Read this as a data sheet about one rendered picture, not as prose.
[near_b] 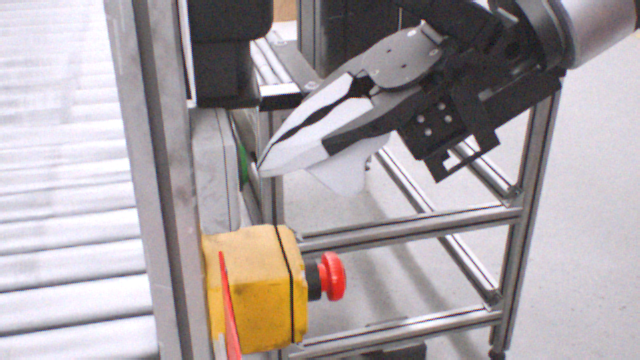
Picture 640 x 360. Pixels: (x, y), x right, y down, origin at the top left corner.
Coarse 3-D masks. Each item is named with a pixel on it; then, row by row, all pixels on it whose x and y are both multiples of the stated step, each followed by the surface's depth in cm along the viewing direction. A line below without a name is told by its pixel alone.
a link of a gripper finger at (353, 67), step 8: (360, 56) 47; (344, 64) 48; (352, 64) 47; (360, 64) 47; (336, 72) 48; (344, 72) 47; (352, 72) 46; (360, 72) 46; (328, 80) 47; (320, 88) 47; (360, 88) 46; (312, 96) 47
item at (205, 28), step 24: (192, 0) 40; (216, 0) 40; (240, 0) 40; (264, 0) 41; (192, 24) 41; (216, 24) 41; (240, 24) 41; (264, 24) 42; (240, 48) 44; (240, 72) 45; (240, 96) 45
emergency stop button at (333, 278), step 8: (328, 256) 51; (336, 256) 51; (320, 264) 52; (328, 264) 51; (336, 264) 50; (320, 272) 51; (328, 272) 50; (336, 272) 50; (344, 272) 51; (328, 280) 51; (336, 280) 50; (344, 280) 50; (328, 288) 51; (336, 288) 50; (344, 288) 51; (328, 296) 52; (336, 296) 51
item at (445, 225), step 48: (528, 144) 130; (240, 192) 145; (528, 192) 133; (336, 240) 125; (384, 240) 129; (528, 240) 139; (480, 288) 158; (336, 336) 142; (384, 336) 142; (432, 336) 146
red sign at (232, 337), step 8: (224, 264) 42; (224, 272) 40; (224, 280) 40; (224, 288) 40; (224, 296) 41; (224, 304) 43; (232, 304) 38; (224, 312) 44; (232, 312) 37; (232, 320) 37; (232, 328) 36; (232, 336) 36; (224, 344) 47; (232, 344) 37; (224, 352) 46; (232, 352) 39; (240, 352) 35
